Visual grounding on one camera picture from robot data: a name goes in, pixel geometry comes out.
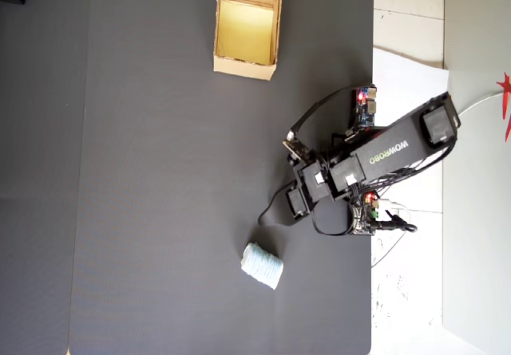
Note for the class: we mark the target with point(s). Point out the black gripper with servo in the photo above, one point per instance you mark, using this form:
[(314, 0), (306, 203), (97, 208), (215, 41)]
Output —
[(298, 205)]

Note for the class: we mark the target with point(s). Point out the light blue yarn-wrapped block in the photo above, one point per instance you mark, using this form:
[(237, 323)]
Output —
[(261, 265)]

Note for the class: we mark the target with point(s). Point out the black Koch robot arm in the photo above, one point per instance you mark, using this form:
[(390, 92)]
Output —
[(415, 133)]

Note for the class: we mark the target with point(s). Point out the open brown cardboard box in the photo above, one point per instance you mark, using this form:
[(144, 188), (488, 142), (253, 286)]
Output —
[(244, 70)]

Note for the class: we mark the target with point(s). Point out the black driver board red LED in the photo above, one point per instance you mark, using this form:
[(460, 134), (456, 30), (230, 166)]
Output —
[(365, 215)]

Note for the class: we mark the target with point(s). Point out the black textured rubber mat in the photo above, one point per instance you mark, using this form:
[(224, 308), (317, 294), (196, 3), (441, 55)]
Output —
[(40, 171), (179, 171)]

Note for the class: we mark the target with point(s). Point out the black barrel power plug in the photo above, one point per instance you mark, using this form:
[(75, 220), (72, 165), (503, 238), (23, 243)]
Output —
[(393, 226)]

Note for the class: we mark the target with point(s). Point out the blue controller circuit board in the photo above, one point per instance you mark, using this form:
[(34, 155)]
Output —
[(365, 113)]

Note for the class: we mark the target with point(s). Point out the grey flat panel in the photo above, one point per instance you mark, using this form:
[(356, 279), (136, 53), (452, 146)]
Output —
[(479, 251)]

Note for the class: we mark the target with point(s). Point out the red star decoration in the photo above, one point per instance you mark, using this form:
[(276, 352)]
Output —
[(506, 85)]

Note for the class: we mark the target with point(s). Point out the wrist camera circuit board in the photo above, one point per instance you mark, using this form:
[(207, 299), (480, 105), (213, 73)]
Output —
[(297, 147)]

